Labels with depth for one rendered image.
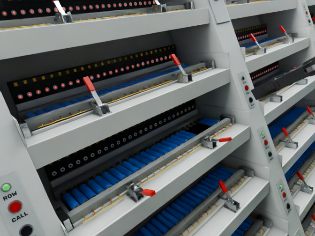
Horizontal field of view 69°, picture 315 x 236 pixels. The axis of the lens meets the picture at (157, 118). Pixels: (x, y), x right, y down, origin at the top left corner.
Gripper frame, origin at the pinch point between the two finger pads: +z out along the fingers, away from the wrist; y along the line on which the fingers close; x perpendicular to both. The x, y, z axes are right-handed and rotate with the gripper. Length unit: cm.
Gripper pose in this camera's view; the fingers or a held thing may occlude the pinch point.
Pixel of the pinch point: (268, 87)
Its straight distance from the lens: 66.1
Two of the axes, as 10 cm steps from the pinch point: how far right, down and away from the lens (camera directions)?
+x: 4.6, 8.8, -0.7
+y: -7.4, 3.5, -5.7
